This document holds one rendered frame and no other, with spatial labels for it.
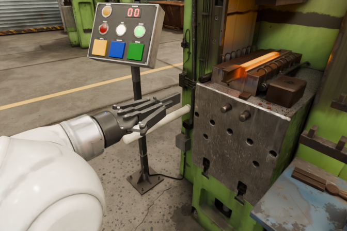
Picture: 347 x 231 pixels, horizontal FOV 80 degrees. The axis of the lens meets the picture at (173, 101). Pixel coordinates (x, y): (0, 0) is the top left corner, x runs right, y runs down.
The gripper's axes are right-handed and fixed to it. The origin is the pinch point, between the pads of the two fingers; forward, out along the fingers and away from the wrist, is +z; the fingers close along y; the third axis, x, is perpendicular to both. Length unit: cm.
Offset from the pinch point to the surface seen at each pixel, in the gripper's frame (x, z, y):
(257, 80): -1.9, 35.0, 7.3
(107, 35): 6, 15, -61
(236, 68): 2.3, 30.1, 1.2
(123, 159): -100, 26, -88
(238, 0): 22, 59, -19
